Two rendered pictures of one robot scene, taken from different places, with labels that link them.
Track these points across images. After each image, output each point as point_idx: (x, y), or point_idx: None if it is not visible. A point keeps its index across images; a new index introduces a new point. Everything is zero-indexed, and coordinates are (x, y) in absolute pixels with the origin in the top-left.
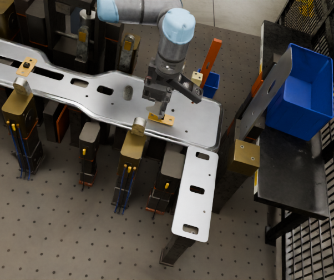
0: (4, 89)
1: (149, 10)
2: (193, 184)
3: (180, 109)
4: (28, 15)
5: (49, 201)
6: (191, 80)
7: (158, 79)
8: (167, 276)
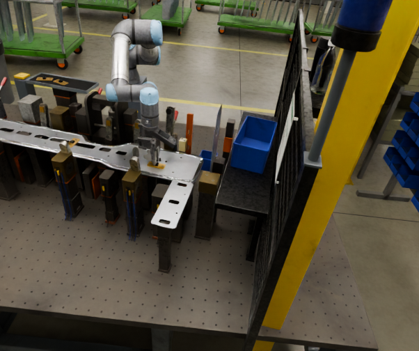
0: None
1: (134, 91)
2: (172, 199)
3: (171, 161)
4: (76, 114)
5: (82, 233)
6: (179, 143)
7: (146, 133)
8: (163, 279)
